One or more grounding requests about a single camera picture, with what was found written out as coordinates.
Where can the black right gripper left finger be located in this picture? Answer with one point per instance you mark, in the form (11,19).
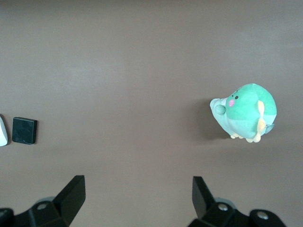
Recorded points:
(68,196)

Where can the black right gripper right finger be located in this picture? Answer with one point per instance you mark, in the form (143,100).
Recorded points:
(206,198)

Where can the black phone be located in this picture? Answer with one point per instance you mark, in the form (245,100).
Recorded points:
(24,130)

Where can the white computer mouse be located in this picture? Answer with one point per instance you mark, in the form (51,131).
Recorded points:
(3,131)

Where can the green dinosaur plush toy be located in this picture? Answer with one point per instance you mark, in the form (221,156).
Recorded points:
(246,111)

